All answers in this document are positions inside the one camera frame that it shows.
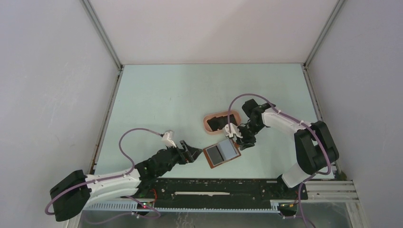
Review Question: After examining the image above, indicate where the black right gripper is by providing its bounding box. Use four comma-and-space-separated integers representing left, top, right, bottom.
233, 120, 264, 151

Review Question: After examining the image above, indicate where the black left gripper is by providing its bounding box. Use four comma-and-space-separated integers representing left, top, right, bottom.
157, 140, 202, 177

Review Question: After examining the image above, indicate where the pink oval plastic tray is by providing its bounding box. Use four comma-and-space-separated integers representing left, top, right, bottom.
203, 110, 241, 135

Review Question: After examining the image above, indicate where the brown leather card holder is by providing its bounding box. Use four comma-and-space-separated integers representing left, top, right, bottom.
202, 138, 241, 169

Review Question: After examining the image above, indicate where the black card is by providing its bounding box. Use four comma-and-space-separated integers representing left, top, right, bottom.
206, 145, 224, 166
207, 115, 228, 132

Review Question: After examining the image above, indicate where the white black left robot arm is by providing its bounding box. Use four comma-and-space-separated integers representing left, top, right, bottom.
45, 141, 202, 222

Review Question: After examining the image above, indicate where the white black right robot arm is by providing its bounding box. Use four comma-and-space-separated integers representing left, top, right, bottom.
225, 99, 339, 199

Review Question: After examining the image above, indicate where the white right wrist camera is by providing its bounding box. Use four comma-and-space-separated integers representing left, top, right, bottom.
223, 123, 243, 139

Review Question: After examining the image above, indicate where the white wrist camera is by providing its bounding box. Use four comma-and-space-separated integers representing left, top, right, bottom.
162, 130, 177, 148
223, 123, 243, 139

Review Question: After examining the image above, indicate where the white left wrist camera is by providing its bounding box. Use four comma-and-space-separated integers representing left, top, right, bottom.
162, 130, 177, 148

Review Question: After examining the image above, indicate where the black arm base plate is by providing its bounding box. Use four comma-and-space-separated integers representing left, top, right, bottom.
132, 178, 308, 209

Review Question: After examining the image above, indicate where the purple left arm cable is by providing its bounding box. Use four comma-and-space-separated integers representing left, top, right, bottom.
44, 127, 166, 226

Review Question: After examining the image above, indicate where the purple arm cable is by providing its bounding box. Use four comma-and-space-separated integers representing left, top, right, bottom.
44, 127, 166, 226
226, 93, 333, 228

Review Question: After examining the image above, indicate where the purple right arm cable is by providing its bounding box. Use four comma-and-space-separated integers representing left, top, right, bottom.
226, 93, 333, 228

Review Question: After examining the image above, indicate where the aluminium frame rail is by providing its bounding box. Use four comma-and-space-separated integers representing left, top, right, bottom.
84, 178, 359, 213

